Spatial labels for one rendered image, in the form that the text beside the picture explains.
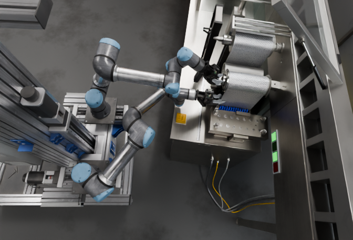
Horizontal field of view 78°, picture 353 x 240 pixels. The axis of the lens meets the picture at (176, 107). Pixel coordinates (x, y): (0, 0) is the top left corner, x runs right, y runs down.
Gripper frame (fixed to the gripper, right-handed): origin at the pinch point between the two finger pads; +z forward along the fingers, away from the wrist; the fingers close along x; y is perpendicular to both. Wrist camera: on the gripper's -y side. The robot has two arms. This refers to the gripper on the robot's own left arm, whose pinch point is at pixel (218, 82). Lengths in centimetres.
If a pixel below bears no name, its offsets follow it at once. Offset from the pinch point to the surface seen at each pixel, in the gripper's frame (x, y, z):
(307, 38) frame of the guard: -18, 58, -29
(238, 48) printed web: 19.6, 14.5, -0.8
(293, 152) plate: -42, 33, 20
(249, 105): -4.5, 4.7, 29.3
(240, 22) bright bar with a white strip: 32.5, 19.5, -7.3
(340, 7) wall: 202, 50, 190
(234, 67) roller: 13.8, 5.7, 7.8
